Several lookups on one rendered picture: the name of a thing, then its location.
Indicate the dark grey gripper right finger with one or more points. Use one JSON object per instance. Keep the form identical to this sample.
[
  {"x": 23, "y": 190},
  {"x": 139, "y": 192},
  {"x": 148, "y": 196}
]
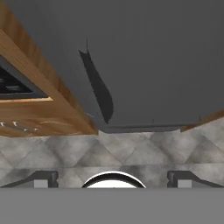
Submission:
[{"x": 178, "y": 177}]

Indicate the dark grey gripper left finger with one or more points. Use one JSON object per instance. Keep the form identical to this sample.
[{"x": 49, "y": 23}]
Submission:
[{"x": 46, "y": 177}]

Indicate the wooden oven cupboard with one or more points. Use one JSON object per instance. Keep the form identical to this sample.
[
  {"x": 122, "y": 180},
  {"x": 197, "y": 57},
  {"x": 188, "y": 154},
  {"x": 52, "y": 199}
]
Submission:
[{"x": 43, "y": 115}]

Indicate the white and black round thing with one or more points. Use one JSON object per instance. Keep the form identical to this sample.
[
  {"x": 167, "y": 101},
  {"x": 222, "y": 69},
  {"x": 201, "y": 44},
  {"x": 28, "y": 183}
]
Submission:
[{"x": 113, "y": 182}]

